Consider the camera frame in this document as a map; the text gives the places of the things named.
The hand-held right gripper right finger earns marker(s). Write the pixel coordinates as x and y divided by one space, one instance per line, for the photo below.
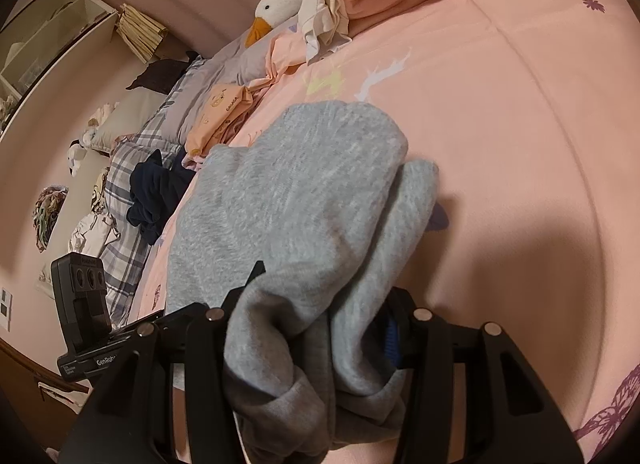
395 339

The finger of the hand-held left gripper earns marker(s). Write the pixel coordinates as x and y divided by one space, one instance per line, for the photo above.
140 321

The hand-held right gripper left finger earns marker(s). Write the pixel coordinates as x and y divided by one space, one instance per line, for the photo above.
200 344

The grey knit sweater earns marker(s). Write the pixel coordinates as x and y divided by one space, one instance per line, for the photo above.
310 224

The white crumpled clothes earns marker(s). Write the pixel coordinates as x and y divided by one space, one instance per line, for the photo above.
92 234

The multicoloured clothes pile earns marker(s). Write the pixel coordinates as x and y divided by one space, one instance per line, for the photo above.
47 214

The plaid blanket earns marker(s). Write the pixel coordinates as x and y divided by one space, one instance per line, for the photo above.
127 224

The navy cloth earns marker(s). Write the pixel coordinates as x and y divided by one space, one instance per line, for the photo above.
155 189

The pink animal print duvet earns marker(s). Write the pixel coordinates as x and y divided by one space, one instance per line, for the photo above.
500 144

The orange printed garment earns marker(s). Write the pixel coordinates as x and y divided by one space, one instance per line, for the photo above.
220 111

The dark cloth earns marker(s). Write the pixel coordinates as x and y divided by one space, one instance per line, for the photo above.
162 74

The white open shelf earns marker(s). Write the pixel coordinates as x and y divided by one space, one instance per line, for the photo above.
45 39

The grey pillow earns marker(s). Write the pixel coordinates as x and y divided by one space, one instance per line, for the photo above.
235 64

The white goose plush toy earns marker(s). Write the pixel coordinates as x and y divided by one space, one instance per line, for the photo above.
277 6

